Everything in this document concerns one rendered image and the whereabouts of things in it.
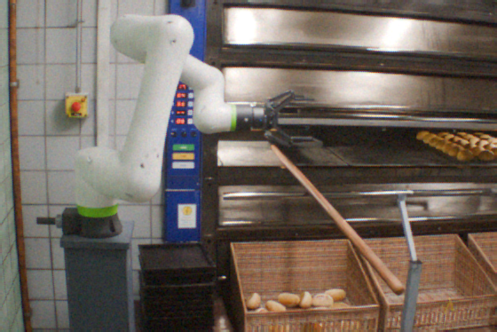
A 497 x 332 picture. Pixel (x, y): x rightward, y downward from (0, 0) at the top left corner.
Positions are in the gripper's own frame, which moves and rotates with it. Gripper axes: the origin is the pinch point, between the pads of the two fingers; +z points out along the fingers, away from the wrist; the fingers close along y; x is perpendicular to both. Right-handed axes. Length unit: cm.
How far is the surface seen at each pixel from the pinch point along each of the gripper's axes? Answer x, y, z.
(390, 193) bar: -18, 32, 40
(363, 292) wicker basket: -24, 78, 35
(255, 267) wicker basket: -49, 74, -9
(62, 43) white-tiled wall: -54, -23, -92
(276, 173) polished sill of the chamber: -55, 33, 0
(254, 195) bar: -17.3, 32.2, -15.5
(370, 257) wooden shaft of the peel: 58, 29, 5
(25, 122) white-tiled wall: -54, 11, -109
